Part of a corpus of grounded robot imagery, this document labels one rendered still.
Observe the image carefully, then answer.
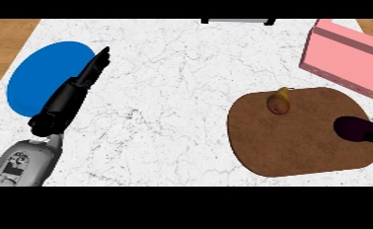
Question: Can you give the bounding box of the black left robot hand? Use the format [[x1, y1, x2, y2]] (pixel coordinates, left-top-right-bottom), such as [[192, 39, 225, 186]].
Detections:
[[26, 45, 111, 138]]

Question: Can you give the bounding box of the brown wooden cutting board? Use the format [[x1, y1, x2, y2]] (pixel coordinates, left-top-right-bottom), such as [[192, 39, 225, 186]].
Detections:
[[225, 86, 373, 179]]

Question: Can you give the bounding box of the pink open box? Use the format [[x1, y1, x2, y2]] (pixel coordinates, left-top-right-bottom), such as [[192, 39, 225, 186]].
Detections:
[[297, 19, 373, 100]]

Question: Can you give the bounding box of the dark purple eggplant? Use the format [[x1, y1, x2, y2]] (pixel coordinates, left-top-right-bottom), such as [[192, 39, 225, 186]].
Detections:
[[331, 115, 373, 143]]

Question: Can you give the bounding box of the blue oval plate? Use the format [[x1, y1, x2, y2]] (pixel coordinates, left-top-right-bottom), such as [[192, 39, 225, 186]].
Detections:
[[5, 40, 95, 118]]

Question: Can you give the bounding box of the grey and black appliance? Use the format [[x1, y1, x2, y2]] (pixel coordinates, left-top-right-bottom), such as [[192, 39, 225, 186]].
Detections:
[[198, 18, 277, 27]]

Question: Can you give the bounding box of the brown and yellow pear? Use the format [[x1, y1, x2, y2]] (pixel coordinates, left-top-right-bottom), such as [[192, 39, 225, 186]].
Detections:
[[265, 86, 291, 116]]

